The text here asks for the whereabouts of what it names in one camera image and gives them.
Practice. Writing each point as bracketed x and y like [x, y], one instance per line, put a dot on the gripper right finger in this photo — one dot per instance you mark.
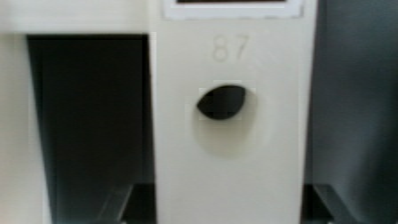
[323, 209]

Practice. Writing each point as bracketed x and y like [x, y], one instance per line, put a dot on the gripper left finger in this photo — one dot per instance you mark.
[130, 205]

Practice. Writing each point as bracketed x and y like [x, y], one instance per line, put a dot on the white chair back frame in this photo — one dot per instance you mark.
[231, 59]

